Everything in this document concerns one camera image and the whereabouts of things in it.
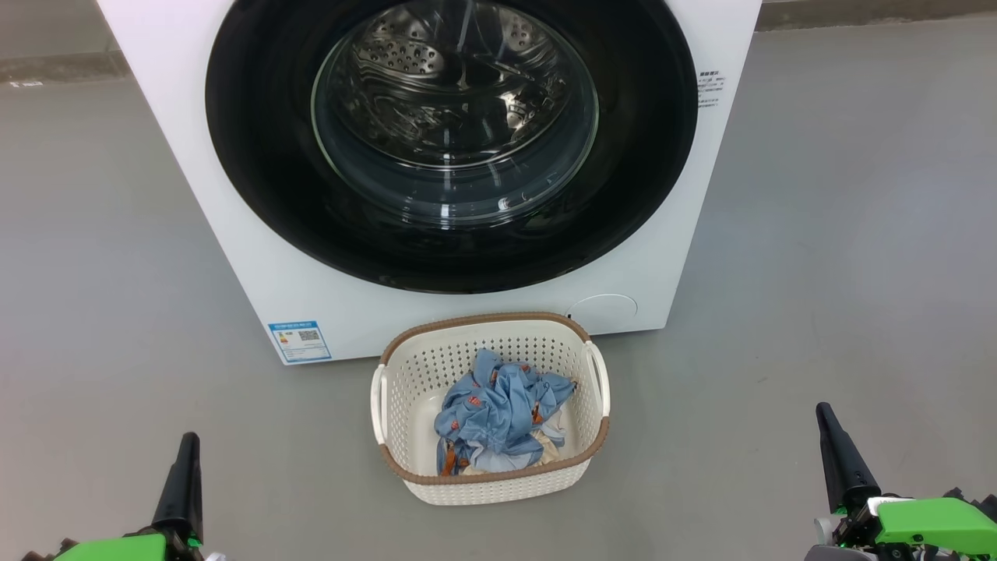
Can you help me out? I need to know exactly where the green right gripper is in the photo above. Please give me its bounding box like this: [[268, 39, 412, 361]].
[[806, 403, 997, 561]]

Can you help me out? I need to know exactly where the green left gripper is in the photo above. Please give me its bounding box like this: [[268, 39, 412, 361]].
[[22, 432, 227, 561]]

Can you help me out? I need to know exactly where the beige white garment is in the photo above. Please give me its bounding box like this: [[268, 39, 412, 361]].
[[460, 425, 568, 473]]

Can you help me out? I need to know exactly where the blue patterned garment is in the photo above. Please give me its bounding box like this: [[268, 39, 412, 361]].
[[434, 348, 579, 476]]

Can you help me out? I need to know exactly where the washing machine door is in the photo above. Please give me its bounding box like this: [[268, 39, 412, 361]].
[[205, 0, 699, 295]]

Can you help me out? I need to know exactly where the white front-load washing machine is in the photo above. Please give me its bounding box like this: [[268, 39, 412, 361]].
[[97, 0, 763, 365]]

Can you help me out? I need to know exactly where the printed text label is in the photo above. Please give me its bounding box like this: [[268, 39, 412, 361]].
[[697, 70, 726, 109]]

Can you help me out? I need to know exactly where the steel perforated washer drum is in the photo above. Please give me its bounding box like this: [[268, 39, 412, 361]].
[[314, 0, 599, 225]]

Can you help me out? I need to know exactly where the blue energy label sticker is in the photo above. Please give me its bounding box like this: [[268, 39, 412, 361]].
[[267, 319, 333, 364]]

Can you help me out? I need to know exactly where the cream laundry basket brown rim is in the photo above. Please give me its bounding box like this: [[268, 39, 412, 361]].
[[371, 312, 611, 506]]

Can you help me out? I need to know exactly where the round white filter cover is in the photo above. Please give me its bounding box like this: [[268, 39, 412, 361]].
[[567, 294, 639, 336]]

